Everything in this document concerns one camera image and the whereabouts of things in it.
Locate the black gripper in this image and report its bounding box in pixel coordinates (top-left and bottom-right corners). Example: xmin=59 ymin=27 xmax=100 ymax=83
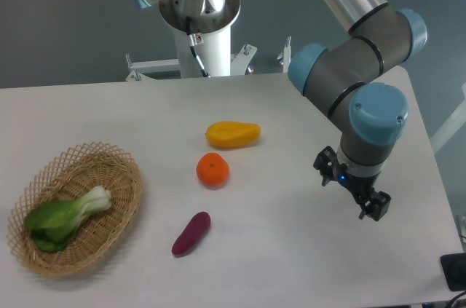
xmin=313 ymin=146 xmax=391 ymax=221

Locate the green bok choy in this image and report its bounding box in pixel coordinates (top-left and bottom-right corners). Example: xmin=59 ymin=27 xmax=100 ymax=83
xmin=24 ymin=186 xmax=111 ymax=253

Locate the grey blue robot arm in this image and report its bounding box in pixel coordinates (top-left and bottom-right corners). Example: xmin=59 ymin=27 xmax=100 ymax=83
xmin=134 ymin=0 xmax=427 ymax=221

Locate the woven wicker basket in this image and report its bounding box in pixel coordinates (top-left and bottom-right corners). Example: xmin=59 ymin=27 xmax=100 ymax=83
xmin=7 ymin=142 xmax=143 ymax=277

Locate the white table leg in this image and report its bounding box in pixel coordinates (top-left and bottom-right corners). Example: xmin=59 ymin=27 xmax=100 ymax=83
xmin=430 ymin=98 xmax=465 ymax=154

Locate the black device at table edge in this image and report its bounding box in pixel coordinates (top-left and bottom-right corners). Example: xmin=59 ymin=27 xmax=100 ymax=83
xmin=440 ymin=253 xmax=465 ymax=292

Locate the yellow papaya half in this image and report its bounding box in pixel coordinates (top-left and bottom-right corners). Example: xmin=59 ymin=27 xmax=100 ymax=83
xmin=205 ymin=121 xmax=261 ymax=149

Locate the orange tangerine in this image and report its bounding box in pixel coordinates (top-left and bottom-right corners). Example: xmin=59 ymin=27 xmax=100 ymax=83
xmin=196 ymin=152 xmax=229 ymax=187

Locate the purple sweet potato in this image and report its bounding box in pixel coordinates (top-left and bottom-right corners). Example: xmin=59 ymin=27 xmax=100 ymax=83
xmin=171 ymin=211 xmax=211 ymax=257

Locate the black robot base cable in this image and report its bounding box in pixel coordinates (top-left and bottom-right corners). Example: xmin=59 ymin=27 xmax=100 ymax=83
xmin=185 ymin=15 xmax=211 ymax=79

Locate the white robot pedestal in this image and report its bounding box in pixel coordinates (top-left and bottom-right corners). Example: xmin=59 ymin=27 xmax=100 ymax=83
xmin=159 ymin=0 xmax=240 ymax=63

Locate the white pedestal foot frame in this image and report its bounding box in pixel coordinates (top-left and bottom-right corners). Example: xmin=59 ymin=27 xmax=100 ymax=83
xmin=125 ymin=35 xmax=296 ymax=82

